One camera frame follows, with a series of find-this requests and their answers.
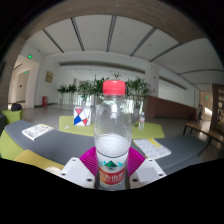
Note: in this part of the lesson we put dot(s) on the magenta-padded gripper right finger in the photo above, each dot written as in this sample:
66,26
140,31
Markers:
148,170

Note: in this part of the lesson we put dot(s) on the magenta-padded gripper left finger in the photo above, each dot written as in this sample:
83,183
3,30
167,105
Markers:
76,170

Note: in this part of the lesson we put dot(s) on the clear red-capped water bottle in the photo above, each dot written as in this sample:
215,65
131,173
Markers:
112,143

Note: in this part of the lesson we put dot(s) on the open magazine with yellow stripe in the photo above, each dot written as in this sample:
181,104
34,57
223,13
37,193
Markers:
153,148

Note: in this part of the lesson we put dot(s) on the small clear drink bottle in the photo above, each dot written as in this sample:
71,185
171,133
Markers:
141,121

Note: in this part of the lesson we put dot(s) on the red blue white cube box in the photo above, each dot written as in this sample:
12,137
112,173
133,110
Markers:
82,116

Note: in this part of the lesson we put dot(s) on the white printed magazine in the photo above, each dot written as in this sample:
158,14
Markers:
36,131

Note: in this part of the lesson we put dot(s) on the long wooden bench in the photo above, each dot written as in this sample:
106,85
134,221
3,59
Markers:
210,133

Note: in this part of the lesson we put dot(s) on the red fire extinguisher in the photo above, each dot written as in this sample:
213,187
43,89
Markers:
44,101

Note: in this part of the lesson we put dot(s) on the person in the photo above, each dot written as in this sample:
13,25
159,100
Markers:
199,112

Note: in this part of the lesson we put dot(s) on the group of potted green plants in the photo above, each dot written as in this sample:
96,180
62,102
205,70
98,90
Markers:
138,90

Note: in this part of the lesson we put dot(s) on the black chair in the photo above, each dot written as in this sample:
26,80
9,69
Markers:
16,107

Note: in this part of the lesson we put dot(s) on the wooden shelf unit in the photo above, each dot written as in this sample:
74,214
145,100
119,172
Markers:
219,106

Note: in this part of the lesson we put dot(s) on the green exit sign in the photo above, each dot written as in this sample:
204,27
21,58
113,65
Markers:
30,56

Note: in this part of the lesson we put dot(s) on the framed wall picture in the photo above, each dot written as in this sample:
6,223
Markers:
49,77

